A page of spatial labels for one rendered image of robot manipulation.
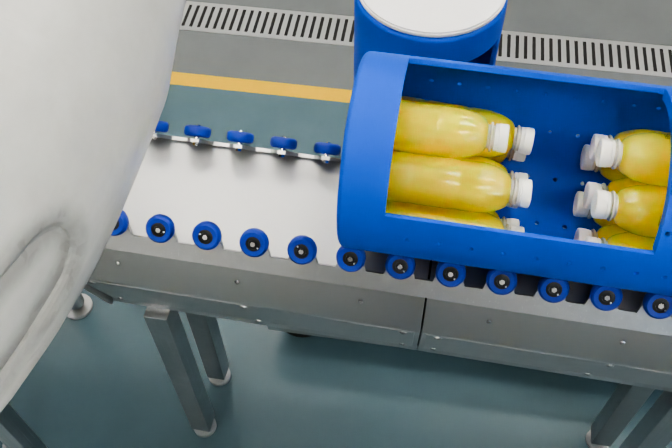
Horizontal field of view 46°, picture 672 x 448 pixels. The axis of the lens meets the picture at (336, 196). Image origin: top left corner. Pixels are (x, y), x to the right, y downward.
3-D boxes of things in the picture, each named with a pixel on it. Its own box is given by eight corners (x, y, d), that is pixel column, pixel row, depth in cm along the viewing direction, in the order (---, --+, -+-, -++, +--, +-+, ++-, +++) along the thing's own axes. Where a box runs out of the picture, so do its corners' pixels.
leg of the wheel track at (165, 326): (213, 439, 200) (168, 323, 150) (191, 435, 201) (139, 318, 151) (219, 417, 204) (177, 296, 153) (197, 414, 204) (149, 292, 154)
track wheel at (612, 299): (612, 277, 113) (609, 273, 114) (584, 294, 114) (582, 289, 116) (630, 302, 113) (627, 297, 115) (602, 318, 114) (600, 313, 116)
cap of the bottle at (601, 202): (601, 213, 109) (587, 211, 109) (607, 187, 107) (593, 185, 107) (605, 223, 105) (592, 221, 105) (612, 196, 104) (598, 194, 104)
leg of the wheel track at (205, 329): (227, 388, 208) (189, 261, 158) (206, 384, 209) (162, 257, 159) (233, 368, 212) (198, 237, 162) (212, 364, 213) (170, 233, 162)
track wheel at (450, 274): (453, 254, 115) (454, 250, 117) (429, 271, 116) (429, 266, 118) (472, 278, 116) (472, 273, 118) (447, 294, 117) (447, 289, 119)
